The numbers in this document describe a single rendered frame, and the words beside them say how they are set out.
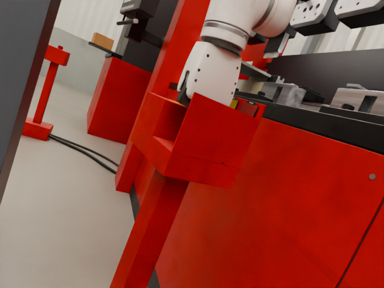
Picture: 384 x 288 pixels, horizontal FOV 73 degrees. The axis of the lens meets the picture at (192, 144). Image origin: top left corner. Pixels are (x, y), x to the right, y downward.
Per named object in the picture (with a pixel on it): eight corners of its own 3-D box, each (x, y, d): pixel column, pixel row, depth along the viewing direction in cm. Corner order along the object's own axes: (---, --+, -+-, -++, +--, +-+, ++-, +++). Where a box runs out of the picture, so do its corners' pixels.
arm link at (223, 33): (231, 40, 52) (227, 55, 53) (195, 22, 48) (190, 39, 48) (260, 40, 45) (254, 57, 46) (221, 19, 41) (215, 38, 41)
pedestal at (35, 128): (20, 128, 240) (47, 40, 229) (50, 136, 250) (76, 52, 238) (14, 132, 222) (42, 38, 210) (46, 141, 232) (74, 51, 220)
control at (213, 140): (130, 140, 60) (156, 65, 58) (186, 155, 69) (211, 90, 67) (162, 176, 44) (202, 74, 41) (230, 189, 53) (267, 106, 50)
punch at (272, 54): (261, 57, 111) (270, 35, 109) (264, 59, 112) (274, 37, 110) (275, 56, 102) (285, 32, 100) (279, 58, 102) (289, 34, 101)
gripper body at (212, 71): (231, 51, 53) (214, 105, 55) (188, 32, 47) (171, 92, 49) (256, 52, 46) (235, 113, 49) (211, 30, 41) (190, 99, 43)
